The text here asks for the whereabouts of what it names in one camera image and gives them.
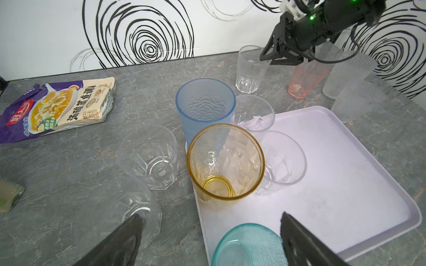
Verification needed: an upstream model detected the clear glass far back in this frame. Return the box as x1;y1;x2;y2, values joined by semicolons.
73;177;162;255

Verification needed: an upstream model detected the lilac plastic tray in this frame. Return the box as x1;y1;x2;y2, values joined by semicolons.
196;106;422;260

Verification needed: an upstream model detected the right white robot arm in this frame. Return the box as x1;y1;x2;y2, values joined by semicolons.
259;1;386;66

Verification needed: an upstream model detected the blue frosted cup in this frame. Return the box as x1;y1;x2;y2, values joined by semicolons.
175;78;236;145

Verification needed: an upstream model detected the small dark-capped spice jar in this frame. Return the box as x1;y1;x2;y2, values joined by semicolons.
0;180;25;214

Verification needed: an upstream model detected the clear glass left middle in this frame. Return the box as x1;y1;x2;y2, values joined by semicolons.
117;125;179;190

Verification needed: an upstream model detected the clear glass near front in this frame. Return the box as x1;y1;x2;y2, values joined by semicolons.
235;45;271;94

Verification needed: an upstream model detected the purple yellow food packet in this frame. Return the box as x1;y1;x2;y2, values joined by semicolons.
1;77;115;144

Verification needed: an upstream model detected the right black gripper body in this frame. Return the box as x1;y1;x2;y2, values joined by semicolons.
259;0;363;67

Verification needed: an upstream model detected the pink transparent cup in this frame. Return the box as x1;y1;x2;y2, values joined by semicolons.
288;61;329;99

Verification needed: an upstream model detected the clear faceted glass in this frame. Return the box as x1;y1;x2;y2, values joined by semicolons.
254;130;307;195
232;95;275;132

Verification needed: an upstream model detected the teal frosted cup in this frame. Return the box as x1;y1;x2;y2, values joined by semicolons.
211;223;288;266

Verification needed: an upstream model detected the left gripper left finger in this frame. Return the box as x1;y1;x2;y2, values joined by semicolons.
75;213;144;266

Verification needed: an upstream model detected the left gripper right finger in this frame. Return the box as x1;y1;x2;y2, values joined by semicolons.
280;212;348;266

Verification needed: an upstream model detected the frosted clear cup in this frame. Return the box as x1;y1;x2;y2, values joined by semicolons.
331;80;387;123
323;52;378;99

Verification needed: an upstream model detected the yellow transparent cup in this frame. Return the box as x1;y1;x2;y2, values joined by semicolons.
186;124;266;202

